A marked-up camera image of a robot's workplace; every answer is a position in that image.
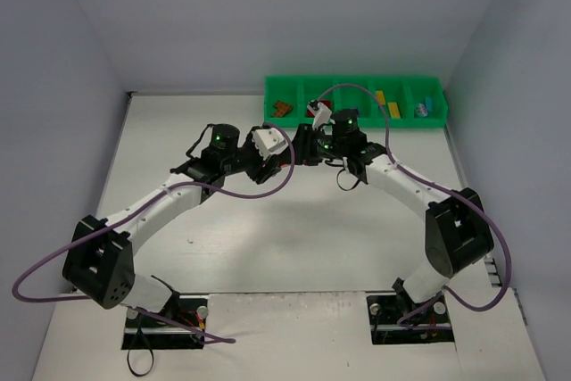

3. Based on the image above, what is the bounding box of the brown lego plate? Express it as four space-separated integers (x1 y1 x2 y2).
271 100 294 119

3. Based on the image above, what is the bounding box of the yellow half-round lego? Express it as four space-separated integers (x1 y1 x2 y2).
376 90 386 105

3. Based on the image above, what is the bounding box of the yellow lego brick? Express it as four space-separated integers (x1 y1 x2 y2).
387 102 401 120

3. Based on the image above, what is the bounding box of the teal rounded lego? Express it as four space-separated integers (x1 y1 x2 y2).
414 104 429 118

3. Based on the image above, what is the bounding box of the teal lego brick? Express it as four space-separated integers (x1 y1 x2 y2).
425 97 434 112

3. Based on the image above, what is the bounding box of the red lego brick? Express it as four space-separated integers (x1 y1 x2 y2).
306 100 332 118

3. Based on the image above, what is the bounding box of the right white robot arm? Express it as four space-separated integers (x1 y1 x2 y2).
293 109 494 304

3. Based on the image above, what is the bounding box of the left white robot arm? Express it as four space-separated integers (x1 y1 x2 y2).
62 123 293 313

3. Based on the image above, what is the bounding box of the green compartment bin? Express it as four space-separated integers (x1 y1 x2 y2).
264 75 448 128

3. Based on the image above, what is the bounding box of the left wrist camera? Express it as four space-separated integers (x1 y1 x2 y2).
252 128 286 160

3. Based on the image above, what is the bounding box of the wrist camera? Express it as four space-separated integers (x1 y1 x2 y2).
252 128 286 160
307 100 332 130

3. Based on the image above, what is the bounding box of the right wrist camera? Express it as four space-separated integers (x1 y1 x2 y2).
307 100 332 130

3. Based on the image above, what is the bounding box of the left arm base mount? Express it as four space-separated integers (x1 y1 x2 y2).
120 294 211 351

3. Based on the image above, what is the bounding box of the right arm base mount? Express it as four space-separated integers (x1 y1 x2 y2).
366 278 455 345

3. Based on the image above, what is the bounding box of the black loop cable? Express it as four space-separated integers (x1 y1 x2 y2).
126 331 155 377

